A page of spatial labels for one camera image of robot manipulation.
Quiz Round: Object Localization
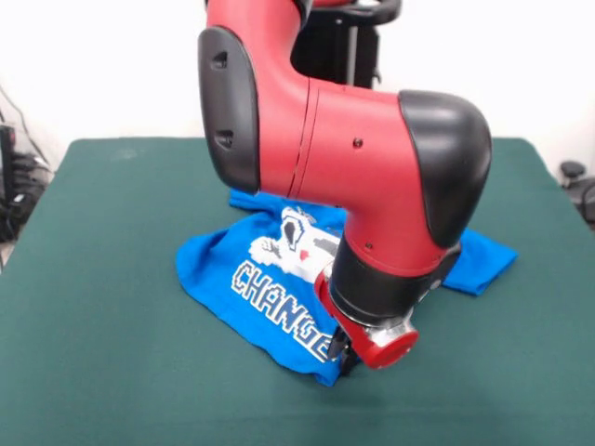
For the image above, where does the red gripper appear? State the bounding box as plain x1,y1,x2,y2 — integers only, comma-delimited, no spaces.
313,264,420,377

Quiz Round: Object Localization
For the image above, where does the blue printed shirt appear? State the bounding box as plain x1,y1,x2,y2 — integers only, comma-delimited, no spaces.
175,188,520,387

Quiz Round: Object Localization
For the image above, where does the dark green table cloth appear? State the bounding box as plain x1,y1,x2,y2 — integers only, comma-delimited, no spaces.
0,136,595,446

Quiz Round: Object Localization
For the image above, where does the black office chair base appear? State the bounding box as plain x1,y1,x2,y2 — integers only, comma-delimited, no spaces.
559,160,595,233

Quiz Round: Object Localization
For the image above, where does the black box device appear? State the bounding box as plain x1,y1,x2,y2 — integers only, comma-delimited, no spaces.
0,124,18,202

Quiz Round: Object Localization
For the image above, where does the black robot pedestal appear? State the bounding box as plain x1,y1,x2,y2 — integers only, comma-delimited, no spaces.
288,0,403,89

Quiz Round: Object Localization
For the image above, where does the black cable tangle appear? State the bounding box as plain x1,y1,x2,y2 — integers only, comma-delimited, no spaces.
0,85,55,243

